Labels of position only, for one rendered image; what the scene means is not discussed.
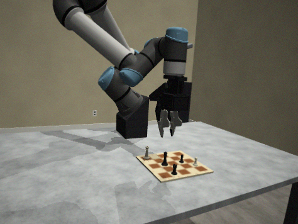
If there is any brown and cream chessboard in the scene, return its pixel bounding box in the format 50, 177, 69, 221
136, 150, 214, 183

